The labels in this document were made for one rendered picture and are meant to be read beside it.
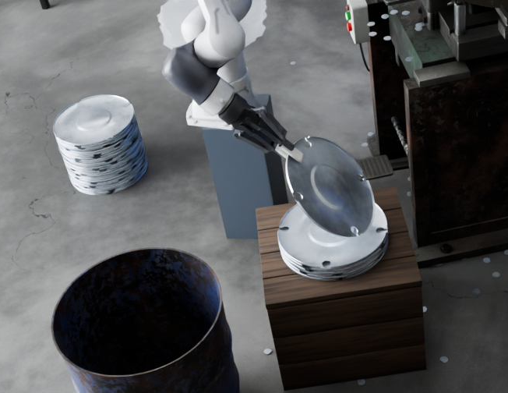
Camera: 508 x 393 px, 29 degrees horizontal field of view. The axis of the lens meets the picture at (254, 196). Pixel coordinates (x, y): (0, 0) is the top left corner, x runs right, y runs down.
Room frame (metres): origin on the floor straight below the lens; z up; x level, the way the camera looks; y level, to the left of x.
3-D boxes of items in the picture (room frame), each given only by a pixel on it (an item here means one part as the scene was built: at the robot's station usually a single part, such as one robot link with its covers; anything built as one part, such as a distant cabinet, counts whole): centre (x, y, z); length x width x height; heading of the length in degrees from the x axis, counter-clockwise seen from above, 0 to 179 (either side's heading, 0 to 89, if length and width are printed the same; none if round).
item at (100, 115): (2.89, 0.50, 0.23); 0.29 x 0.29 x 0.01
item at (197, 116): (2.46, 0.04, 0.52); 0.22 x 0.19 x 0.14; 72
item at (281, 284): (1.90, -0.19, 0.18); 0.40 x 0.38 x 0.35; 86
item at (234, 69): (2.42, 0.03, 0.71); 0.18 x 0.11 x 0.25; 138
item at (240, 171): (2.45, 0.00, 0.23); 0.18 x 0.18 x 0.45; 72
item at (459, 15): (2.24, -0.63, 0.75); 0.03 x 0.03 x 0.10; 1
